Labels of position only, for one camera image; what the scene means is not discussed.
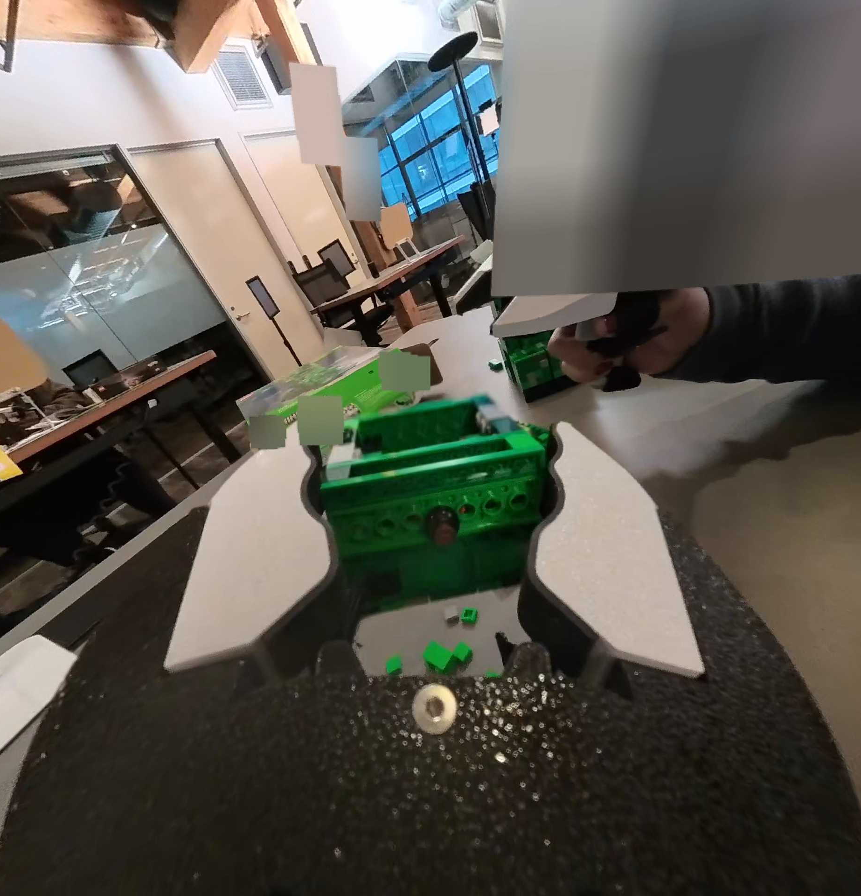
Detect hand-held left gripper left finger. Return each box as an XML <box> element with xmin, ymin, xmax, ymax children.
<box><xmin>163</xmin><ymin>447</ymin><xmax>358</xmax><ymax>676</ymax></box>

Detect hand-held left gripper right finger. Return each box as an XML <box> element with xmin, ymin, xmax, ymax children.
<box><xmin>518</xmin><ymin>422</ymin><xmax>706</xmax><ymax>680</ymax></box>

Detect tall green mosaic brick build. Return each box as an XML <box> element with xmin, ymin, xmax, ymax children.
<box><xmin>499</xmin><ymin>328</ymin><xmax>577</xmax><ymax>405</ymax></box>

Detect green mosaic brick cube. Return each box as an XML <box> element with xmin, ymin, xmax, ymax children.
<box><xmin>320</xmin><ymin>394</ymin><xmax>552</xmax><ymax>611</ymax></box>

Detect person's right forearm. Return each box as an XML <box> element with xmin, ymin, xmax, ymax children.
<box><xmin>703</xmin><ymin>275</ymin><xmax>861</xmax><ymax>386</ymax></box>

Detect wooden office desk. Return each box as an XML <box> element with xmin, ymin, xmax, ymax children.
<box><xmin>312</xmin><ymin>234</ymin><xmax>466</xmax><ymax>333</ymax></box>
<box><xmin>0</xmin><ymin>350</ymin><xmax>243</xmax><ymax>505</ymax></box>

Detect grey desk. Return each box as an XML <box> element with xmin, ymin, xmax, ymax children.
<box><xmin>0</xmin><ymin>304</ymin><xmax>861</xmax><ymax>896</ymax></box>

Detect person's right hand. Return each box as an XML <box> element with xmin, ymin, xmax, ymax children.
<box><xmin>547</xmin><ymin>287</ymin><xmax>713</xmax><ymax>385</ymax></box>

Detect green toy box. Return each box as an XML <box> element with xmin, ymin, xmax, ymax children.
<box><xmin>236</xmin><ymin>345</ymin><xmax>443</xmax><ymax>449</ymax></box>

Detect loose small green bricks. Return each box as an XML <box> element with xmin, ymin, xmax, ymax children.
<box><xmin>385</xmin><ymin>357</ymin><xmax>505</xmax><ymax>679</ymax></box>

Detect large window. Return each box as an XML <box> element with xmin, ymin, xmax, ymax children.
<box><xmin>378</xmin><ymin>62</ymin><xmax>498</xmax><ymax>218</ymax></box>

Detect black office chair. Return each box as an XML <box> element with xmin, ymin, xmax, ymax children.
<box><xmin>291</xmin><ymin>241</ymin><xmax>358</xmax><ymax>309</ymax></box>

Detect black floor lamp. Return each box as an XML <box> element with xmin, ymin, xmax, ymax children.
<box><xmin>428</xmin><ymin>31</ymin><xmax>501</xmax><ymax>232</ymax></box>

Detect tablet on pole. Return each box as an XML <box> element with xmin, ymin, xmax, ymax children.
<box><xmin>245</xmin><ymin>276</ymin><xmax>295</xmax><ymax>365</ymax></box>

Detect white booklet stand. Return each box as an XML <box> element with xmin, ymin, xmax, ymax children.
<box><xmin>0</xmin><ymin>633</ymin><xmax>78</xmax><ymax>771</ymax></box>

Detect wall air vent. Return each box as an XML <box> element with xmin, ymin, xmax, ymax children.
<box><xmin>212</xmin><ymin>45</ymin><xmax>272</xmax><ymax>109</ymax></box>

